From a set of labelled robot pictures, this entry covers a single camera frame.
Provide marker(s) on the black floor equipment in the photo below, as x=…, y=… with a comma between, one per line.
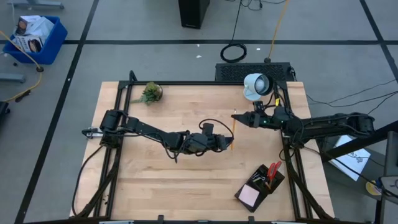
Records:
x=3, y=109

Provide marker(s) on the black upright stand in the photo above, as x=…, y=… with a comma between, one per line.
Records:
x=391, y=155

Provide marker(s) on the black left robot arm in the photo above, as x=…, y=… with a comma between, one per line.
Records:
x=149, y=130

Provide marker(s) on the black perforated case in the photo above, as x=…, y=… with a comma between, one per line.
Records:
x=253, y=71

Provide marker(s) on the potted succulent plant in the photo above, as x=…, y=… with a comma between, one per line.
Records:
x=151, y=92

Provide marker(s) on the yellow tape roll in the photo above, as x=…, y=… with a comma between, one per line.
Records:
x=373, y=188

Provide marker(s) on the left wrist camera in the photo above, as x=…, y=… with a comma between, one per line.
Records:
x=207, y=128

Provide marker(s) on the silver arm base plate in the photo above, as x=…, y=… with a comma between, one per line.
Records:
x=90, y=132

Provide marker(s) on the black stand beam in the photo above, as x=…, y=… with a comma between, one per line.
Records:
x=357, y=143

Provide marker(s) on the white printed paper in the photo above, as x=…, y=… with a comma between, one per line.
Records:
x=351, y=161

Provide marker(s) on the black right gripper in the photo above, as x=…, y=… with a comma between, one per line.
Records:
x=261, y=119

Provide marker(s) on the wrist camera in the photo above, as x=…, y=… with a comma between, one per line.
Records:
x=258, y=106
x=207, y=128

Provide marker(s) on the pink sticky note pad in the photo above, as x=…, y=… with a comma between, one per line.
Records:
x=248, y=195

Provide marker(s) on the silver aluminium bracket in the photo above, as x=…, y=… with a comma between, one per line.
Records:
x=116, y=222

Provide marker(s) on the black binder clip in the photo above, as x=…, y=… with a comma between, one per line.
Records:
x=258, y=178

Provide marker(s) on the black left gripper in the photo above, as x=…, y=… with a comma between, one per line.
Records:
x=202, y=143

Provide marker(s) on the black computer tower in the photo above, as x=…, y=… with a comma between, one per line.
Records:
x=192, y=12

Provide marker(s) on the black table frame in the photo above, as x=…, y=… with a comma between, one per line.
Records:
x=202, y=83

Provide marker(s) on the blue plastic bin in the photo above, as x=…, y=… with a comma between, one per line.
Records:
x=53, y=46

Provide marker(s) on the black rail clamp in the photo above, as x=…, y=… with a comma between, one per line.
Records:
x=251, y=219
x=160, y=218

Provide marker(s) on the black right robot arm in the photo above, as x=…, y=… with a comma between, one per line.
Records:
x=326, y=124

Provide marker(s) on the grey table foot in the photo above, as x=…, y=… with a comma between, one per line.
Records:
x=11, y=77
x=35, y=3

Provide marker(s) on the black desk organizer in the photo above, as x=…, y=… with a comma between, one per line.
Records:
x=275, y=186

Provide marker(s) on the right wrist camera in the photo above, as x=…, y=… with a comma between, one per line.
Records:
x=258, y=106

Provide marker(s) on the white printed carton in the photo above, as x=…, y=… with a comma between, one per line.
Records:
x=28, y=43
x=23, y=23

